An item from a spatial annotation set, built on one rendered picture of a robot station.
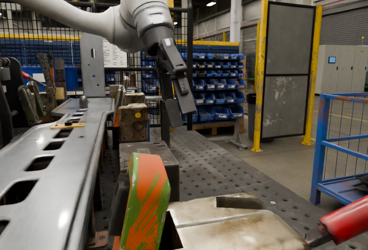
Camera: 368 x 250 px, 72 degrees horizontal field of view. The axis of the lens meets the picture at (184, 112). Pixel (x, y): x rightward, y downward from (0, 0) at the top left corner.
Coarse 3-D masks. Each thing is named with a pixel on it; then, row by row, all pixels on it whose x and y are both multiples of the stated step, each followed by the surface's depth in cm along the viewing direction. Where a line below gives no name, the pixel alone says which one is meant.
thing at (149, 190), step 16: (144, 160) 14; (160, 160) 14; (128, 176) 15; (144, 176) 13; (160, 176) 14; (128, 192) 14; (144, 192) 13; (160, 192) 13; (112, 208) 14; (128, 208) 13; (144, 208) 13; (160, 208) 14; (112, 224) 14; (128, 224) 13; (144, 224) 13; (160, 224) 14; (128, 240) 13; (144, 240) 14; (160, 240) 14
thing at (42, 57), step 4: (36, 56) 105; (40, 56) 104; (44, 56) 105; (48, 56) 106; (52, 56) 106; (40, 60) 104; (44, 60) 105; (44, 64) 105; (48, 64) 108; (44, 68) 105; (48, 68) 108; (44, 72) 106; (48, 72) 106; (44, 76) 106; (48, 76) 106; (48, 80) 106; (52, 80) 109; (48, 84) 107; (52, 84) 110
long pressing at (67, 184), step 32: (32, 128) 66; (64, 128) 67; (96, 128) 67; (0, 160) 44; (32, 160) 44; (64, 160) 44; (96, 160) 45; (0, 192) 33; (32, 192) 33; (64, 192) 33; (32, 224) 26; (64, 224) 26
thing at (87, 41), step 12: (84, 36) 133; (96, 36) 134; (84, 48) 134; (96, 48) 135; (84, 60) 135; (96, 60) 136; (84, 72) 136; (96, 72) 137; (84, 84) 137; (96, 84) 138
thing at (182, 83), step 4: (180, 68) 48; (184, 68) 48; (180, 72) 49; (184, 72) 49; (180, 76) 50; (184, 76) 50; (180, 80) 50; (184, 80) 50; (180, 84) 49; (184, 84) 50; (180, 88) 49; (184, 88) 49; (180, 92) 50; (184, 92) 49
